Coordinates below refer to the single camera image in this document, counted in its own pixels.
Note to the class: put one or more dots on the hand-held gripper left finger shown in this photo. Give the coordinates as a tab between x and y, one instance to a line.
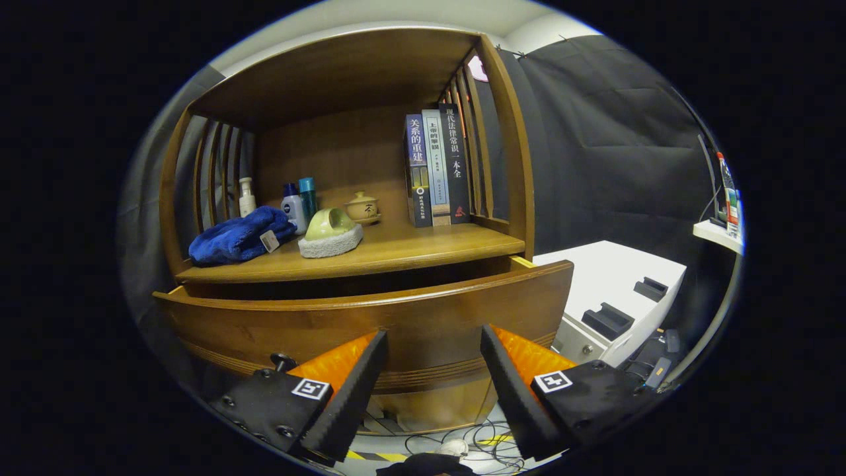
347	396

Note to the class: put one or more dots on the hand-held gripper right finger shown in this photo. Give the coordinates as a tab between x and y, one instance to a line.
519	396

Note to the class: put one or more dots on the wooden drawer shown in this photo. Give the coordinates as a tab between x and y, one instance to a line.
370	324

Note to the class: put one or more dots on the wooden countertop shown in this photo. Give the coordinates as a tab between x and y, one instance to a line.
410	248

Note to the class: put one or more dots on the brown wooden cabinet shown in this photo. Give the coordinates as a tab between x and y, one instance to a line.
344	73

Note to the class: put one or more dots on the white plug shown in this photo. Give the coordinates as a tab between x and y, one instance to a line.
455	448

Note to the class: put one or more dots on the dark cloth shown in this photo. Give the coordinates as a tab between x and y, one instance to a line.
426	466

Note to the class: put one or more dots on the dark floor equipment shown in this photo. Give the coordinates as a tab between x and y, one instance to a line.
654	360

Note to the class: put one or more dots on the white box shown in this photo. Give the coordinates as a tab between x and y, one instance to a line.
595	277

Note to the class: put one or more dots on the beige lidded teacup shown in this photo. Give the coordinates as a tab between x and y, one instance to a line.
363	210

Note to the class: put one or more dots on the white bottle with blue cap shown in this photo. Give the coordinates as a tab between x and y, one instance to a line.
293	208

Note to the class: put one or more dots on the blue towel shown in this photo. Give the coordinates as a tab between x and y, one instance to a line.
231	238

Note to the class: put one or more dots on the teal bottle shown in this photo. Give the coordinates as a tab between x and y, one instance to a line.
307	195

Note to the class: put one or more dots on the white pump bottle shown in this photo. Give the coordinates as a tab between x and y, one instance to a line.
247	201

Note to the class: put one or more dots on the blue book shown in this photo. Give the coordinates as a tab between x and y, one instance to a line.
416	165

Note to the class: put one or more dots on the grey book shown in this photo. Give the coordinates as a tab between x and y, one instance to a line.
436	165

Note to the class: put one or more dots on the black book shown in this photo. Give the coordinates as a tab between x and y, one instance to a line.
455	158

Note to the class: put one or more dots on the black backdrop cloth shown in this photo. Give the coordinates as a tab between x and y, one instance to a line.
608	165

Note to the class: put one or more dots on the white side table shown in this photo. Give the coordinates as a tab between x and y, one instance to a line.
714	233

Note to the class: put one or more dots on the red label water bottle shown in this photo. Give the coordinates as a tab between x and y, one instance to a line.
729	198

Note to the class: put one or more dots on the large black bracket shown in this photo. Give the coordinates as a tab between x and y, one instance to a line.
607	322

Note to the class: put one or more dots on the small black bracket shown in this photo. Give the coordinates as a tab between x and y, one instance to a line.
651	289

